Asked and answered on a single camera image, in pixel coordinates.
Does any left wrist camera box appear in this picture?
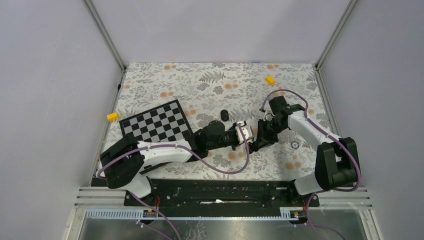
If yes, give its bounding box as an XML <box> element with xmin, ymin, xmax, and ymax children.
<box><xmin>235</xmin><ymin>121</ymin><xmax>255</xmax><ymax>144</ymax></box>

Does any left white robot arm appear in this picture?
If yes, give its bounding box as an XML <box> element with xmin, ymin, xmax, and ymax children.
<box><xmin>96</xmin><ymin>121</ymin><xmax>253</xmax><ymax>206</ymax></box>

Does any floral patterned table mat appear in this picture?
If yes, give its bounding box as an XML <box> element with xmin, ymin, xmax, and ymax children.
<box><xmin>114</xmin><ymin>62</ymin><xmax>330</xmax><ymax>181</ymax></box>

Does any yellow block left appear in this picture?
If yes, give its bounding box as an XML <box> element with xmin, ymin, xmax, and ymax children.
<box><xmin>106</xmin><ymin>112</ymin><xmax>120</xmax><ymax>122</ymax></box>

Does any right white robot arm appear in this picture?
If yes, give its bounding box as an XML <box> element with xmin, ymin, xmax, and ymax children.
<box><xmin>249</xmin><ymin>96</ymin><xmax>360</xmax><ymax>206</ymax></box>

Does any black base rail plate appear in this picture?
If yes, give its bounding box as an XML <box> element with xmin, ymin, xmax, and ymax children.
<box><xmin>142</xmin><ymin>179</ymin><xmax>320</xmax><ymax>218</ymax></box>

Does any yellow block far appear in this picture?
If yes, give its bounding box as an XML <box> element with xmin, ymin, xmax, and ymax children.
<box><xmin>264</xmin><ymin>75</ymin><xmax>275</xmax><ymax>86</ymax></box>

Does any black white checkerboard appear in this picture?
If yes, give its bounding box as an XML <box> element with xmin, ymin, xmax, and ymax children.
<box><xmin>119</xmin><ymin>99</ymin><xmax>193</xmax><ymax>143</ymax></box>

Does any yellow block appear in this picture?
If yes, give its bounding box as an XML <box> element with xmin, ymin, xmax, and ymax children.
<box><xmin>106</xmin><ymin>112</ymin><xmax>120</xmax><ymax>122</ymax></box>
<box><xmin>264</xmin><ymin>75</ymin><xmax>275</xmax><ymax>86</ymax></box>

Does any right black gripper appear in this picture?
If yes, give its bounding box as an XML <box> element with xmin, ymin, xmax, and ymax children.
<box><xmin>253</xmin><ymin>118</ymin><xmax>287</xmax><ymax>150</ymax></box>

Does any round blue white token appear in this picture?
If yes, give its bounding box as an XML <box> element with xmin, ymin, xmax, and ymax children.
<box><xmin>290</xmin><ymin>142</ymin><xmax>299</xmax><ymax>149</ymax></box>

